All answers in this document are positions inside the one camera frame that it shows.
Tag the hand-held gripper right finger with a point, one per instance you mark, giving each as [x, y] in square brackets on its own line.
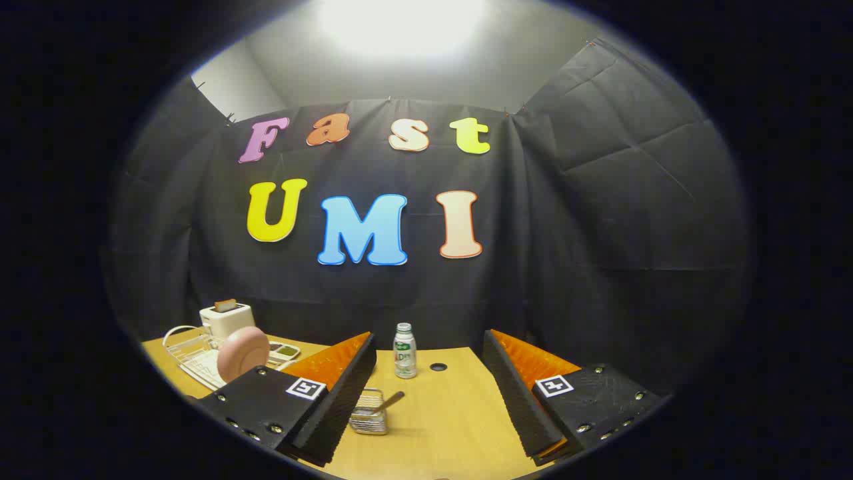
[520, 400]

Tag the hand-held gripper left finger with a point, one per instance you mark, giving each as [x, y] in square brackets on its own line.
[336, 406]

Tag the pink plate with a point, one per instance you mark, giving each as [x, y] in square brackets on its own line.
[241, 354]

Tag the white divided seed dish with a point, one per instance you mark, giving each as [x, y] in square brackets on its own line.
[285, 351]

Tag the white plastic drink bottle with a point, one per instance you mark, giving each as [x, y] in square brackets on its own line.
[404, 356]

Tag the white toaster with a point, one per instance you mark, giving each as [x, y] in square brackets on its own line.
[230, 322]

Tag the toasted bread slice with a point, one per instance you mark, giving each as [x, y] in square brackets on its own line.
[225, 305]

